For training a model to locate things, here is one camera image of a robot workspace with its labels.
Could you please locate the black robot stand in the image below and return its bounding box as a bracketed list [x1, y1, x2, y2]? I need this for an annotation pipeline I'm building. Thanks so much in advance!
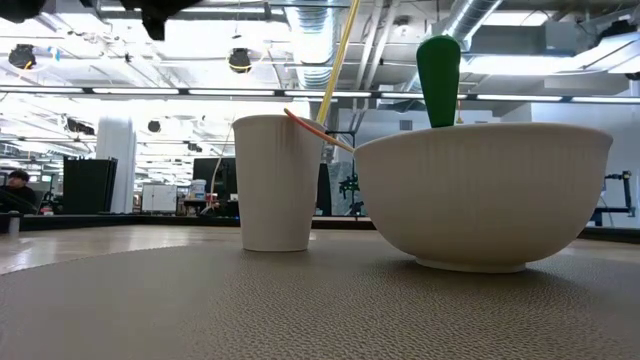
[589, 169, 637, 227]

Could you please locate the grey round placemat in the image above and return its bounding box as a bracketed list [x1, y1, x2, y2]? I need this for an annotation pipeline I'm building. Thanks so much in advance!
[0, 238, 640, 360]

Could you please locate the person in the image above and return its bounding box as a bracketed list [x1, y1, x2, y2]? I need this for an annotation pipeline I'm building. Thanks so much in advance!
[0, 169, 38, 216]

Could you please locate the white ribbed bowl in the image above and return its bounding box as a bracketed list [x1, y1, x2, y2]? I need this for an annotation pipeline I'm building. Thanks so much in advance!
[352, 122, 615, 275]

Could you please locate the green utensil handle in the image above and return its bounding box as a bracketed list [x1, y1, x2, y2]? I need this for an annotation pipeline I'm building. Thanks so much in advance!
[415, 34, 462, 129]

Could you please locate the black metal table frame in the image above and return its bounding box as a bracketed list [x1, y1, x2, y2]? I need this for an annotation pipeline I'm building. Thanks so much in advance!
[0, 212, 640, 244]

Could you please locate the white pillar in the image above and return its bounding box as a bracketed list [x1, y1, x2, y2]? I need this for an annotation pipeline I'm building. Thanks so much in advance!
[95, 116, 138, 215]

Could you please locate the orange-handled utensil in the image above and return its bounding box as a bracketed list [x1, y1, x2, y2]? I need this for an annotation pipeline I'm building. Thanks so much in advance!
[283, 107, 356, 154]

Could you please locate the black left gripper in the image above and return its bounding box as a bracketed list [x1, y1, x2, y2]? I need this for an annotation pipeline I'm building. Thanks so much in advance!
[118, 0, 202, 42]

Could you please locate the black room partition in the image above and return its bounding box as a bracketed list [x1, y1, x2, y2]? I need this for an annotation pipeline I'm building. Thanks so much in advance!
[62, 155, 119, 216]

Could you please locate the white ribbed paper cup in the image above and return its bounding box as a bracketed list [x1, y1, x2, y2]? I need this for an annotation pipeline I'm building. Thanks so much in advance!
[232, 114, 327, 253]

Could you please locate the black ceiling-hung lamp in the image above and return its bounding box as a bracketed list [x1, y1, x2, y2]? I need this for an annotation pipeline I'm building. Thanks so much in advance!
[227, 47, 253, 75]
[7, 43, 37, 71]

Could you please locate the white board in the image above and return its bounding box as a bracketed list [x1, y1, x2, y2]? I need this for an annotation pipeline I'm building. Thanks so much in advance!
[141, 183, 178, 214]

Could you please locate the silver ceiling duct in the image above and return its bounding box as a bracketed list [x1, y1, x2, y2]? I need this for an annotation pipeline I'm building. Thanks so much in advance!
[283, 0, 354, 91]

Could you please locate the thin yellow straw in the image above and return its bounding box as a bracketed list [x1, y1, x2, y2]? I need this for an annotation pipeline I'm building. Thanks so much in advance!
[315, 0, 362, 126]

